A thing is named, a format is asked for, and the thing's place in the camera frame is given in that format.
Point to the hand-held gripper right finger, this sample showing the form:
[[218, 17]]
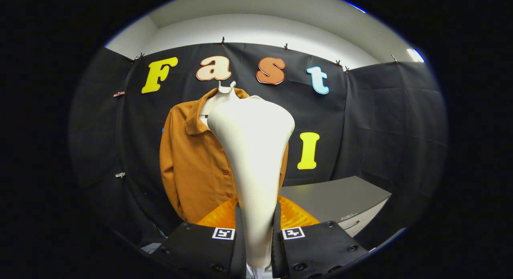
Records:
[[316, 251]]

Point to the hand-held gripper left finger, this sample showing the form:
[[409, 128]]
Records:
[[200, 251]]

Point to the brown button-up shirt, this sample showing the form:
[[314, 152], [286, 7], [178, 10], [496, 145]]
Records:
[[192, 166]]

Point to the white garment steamer head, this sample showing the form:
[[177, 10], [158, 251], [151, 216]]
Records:
[[252, 150]]

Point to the silver clip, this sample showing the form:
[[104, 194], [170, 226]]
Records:
[[120, 175]]

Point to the black backdrop cloth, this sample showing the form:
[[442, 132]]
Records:
[[380, 122]]

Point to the white mannequin torso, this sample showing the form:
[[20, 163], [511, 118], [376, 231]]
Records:
[[218, 98]]

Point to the pink clip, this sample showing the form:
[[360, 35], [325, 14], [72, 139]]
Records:
[[118, 94]]

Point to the row of black clips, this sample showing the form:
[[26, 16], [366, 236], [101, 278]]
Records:
[[223, 41]]

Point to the small ceiling light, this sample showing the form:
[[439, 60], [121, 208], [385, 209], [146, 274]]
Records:
[[415, 55]]

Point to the long ceiling light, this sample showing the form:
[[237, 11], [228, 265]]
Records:
[[356, 7]]

